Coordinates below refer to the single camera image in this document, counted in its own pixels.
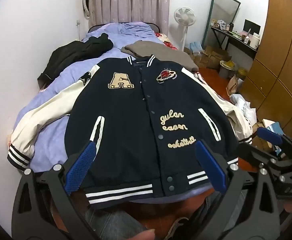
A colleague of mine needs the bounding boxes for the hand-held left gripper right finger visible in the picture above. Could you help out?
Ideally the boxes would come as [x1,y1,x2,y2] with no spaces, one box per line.
[193,141,287,240]

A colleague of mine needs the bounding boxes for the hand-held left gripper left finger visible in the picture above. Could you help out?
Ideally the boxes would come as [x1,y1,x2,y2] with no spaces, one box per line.
[12,141,99,240]

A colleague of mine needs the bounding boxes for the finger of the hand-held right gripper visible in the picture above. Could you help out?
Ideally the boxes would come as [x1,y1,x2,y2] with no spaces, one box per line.
[257,127,292,153]
[244,142,281,165]

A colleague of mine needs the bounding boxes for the navy varsity jacket cream sleeves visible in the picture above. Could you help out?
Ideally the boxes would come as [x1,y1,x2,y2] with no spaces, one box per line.
[7,54,255,204]

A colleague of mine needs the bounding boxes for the person's left hand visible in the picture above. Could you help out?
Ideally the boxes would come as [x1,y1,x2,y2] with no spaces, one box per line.
[122,229,156,240]

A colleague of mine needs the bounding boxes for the cardboard box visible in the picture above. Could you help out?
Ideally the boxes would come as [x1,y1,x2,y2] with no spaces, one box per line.
[251,121,274,150]
[207,49,232,69]
[193,52,209,68]

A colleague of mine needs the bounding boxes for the white plastic bags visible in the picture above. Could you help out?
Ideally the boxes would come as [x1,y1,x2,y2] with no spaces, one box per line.
[230,94,258,123]

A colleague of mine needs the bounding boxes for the bed with lavender sheet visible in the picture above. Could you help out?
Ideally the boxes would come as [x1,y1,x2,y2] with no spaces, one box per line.
[11,22,216,205]

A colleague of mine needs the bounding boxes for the person's jeans leg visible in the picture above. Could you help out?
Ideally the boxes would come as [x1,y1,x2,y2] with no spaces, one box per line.
[84,197,211,240]

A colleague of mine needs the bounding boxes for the brown paper bag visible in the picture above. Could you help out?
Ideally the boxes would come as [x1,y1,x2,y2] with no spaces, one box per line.
[226,75,243,97]

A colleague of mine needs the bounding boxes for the yellow plastic bag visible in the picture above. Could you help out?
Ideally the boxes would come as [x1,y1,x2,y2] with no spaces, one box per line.
[236,67,249,81]

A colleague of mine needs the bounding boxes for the white trash bin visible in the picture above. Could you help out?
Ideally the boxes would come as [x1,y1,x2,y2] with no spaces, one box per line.
[220,60,236,78]

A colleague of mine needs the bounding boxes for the wooden wardrobe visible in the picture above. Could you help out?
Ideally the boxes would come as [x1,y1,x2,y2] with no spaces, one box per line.
[240,0,292,145]

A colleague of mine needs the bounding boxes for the black desk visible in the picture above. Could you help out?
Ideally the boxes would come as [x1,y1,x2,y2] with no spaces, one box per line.
[210,26,258,60]

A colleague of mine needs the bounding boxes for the black monitor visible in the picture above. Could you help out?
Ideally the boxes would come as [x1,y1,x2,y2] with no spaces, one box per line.
[243,19,261,37]

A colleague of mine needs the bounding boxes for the blue plastic pack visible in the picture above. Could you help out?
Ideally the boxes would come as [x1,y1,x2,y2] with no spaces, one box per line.
[188,41,203,55]

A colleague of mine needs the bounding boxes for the black garment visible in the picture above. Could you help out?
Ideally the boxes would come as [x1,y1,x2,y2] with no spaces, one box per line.
[37,33,114,88]

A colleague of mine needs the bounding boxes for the group of small bottles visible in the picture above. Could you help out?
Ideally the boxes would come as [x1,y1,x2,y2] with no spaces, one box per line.
[211,17,236,32]

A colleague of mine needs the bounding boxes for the grey-brown garment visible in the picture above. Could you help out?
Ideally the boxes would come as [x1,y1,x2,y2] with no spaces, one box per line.
[121,41,199,72]

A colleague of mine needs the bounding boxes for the red floral bedsheet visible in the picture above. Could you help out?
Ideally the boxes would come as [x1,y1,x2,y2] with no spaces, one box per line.
[155,31,179,51]

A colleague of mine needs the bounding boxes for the green-framed mirror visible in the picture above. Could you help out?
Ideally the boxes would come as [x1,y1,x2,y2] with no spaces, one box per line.
[203,0,241,48]

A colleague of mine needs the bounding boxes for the black bed headboard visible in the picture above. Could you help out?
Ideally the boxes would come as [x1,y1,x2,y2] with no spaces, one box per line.
[88,22,161,34]

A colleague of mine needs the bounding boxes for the white standing fan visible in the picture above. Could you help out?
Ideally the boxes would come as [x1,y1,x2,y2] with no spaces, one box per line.
[174,6,196,52]

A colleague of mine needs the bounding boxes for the pink curtain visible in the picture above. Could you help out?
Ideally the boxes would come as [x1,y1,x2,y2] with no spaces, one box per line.
[88,0,171,34]

